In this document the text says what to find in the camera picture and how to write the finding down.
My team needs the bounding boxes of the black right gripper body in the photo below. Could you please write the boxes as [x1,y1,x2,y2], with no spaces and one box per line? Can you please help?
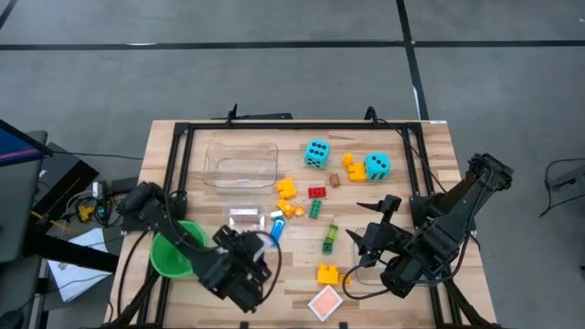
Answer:
[357,195,413,270]

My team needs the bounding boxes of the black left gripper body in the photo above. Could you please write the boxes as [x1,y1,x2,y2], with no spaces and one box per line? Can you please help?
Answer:
[200,224,275,314]

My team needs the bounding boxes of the yellow toy building block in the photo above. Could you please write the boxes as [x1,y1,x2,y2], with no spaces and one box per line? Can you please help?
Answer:
[276,177,298,201]
[346,162,367,184]

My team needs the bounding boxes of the teal foam die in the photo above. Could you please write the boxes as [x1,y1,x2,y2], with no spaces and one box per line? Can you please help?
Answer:
[303,139,331,170]
[363,152,392,182]

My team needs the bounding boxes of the large yellow building block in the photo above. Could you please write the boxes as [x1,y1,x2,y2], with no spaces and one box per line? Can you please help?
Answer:
[316,263,340,286]

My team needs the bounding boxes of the wide clear plastic bin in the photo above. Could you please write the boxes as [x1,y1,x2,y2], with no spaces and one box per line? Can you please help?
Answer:
[350,227,442,288]
[203,141,280,196]

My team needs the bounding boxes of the narrow clear plastic bin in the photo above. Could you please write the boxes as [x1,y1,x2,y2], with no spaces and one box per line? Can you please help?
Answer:
[218,203,267,241]

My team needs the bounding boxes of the blue flat studded plate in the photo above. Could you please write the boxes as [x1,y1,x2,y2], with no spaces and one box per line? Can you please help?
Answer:
[269,218,287,249]

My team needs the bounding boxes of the orange playing card deck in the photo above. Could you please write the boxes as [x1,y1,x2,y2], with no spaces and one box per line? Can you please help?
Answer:
[307,284,345,323]

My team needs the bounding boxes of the green plastic bucket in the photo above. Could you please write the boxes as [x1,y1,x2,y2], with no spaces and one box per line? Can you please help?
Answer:
[149,219,209,279]

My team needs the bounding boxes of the white paper sheets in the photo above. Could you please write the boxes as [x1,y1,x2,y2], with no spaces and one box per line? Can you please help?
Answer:
[47,227,113,302]

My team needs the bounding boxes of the black equipment case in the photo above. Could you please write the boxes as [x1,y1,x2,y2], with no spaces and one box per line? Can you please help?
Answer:
[31,142,101,220]

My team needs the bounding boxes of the dark blue monitor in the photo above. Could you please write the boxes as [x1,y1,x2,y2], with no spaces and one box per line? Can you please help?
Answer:
[0,118,54,168]

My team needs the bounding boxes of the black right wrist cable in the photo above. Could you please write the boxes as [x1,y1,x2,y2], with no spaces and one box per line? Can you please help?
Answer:
[341,262,394,302]

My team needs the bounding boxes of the black metal table frame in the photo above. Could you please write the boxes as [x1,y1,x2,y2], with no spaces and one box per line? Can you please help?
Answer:
[154,121,447,329]

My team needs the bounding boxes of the black bracket with bar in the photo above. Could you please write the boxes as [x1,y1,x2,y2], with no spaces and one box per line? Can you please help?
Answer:
[212,103,293,125]

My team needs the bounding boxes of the black floor cable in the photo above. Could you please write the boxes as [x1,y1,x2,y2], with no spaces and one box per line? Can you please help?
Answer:
[538,157,585,219]

